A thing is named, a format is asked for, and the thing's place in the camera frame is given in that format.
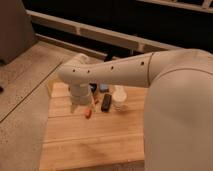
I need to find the yellow cloth mat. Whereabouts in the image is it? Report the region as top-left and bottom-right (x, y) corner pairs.
(46, 74), (60, 95)

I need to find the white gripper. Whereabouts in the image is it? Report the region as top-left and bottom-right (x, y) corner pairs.
(69, 84), (92, 113)

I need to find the black rectangular block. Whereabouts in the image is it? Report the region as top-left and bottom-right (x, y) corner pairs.
(101, 94), (112, 112)

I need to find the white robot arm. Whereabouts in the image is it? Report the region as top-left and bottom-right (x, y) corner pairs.
(58, 49), (213, 171)

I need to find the black round bowl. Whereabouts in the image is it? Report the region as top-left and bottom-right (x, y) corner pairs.
(89, 83), (97, 93)

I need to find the wooden cutting board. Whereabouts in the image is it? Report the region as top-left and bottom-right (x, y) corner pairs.
(39, 82), (146, 171)

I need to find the grey cabinet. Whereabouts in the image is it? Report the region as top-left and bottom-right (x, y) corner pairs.
(0, 0), (37, 64)

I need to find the orange carrot toy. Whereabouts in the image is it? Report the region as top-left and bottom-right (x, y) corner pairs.
(84, 108), (92, 119)

